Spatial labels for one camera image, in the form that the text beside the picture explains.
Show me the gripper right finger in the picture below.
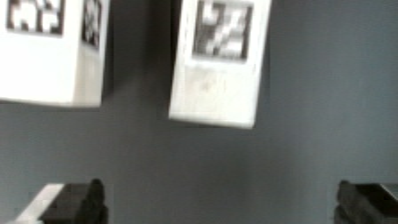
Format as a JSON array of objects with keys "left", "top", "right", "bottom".
[{"left": 334, "top": 180, "right": 398, "bottom": 224}]

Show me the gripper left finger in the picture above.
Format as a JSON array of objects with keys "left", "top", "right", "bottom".
[{"left": 12, "top": 179, "right": 108, "bottom": 224}]

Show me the white leg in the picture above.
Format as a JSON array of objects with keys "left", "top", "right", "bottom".
[
  {"left": 0, "top": 0, "right": 112, "bottom": 108},
  {"left": 169, "top": 0, "right": 272, "bottom": 129}
]

